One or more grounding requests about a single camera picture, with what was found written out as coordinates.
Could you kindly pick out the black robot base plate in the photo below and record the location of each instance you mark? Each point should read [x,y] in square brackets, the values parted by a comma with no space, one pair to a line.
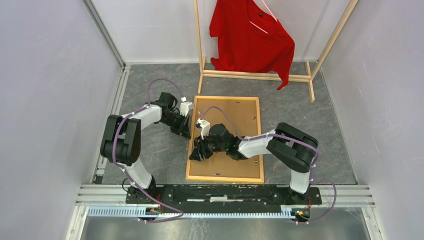
[231,198]

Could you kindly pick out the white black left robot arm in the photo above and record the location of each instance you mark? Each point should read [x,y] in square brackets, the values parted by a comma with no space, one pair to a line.
[121,142]

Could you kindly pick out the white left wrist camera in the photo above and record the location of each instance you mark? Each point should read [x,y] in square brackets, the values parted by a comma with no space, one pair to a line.
[185,106]

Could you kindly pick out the grey slotted cable duct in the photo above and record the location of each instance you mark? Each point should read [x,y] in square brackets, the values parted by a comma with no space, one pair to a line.
[148,212]

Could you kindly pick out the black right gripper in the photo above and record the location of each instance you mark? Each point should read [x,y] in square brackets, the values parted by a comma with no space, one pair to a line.
[196,154]

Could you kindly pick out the aluminium rail frame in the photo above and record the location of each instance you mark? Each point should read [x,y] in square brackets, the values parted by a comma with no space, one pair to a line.
[54,151]

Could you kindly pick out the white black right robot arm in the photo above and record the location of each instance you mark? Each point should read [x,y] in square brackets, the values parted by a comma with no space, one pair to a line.
[293,147]

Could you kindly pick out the wooden clothes rack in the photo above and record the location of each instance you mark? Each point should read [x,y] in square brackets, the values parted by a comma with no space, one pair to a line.
[308,78]

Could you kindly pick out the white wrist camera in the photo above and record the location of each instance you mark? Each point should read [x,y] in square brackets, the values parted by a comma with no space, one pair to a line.
[204,127]
[185,106]

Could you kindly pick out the red t-shirt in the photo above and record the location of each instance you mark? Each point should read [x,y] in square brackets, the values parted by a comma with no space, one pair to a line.
[244,48]

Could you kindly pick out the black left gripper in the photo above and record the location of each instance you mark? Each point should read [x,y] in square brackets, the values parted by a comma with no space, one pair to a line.
[183,129]

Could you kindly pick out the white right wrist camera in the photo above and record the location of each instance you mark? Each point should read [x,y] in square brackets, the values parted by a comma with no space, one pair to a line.
[204,127]

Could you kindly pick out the pink clothes hanger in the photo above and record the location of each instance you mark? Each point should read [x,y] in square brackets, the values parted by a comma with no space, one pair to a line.
[261,16]

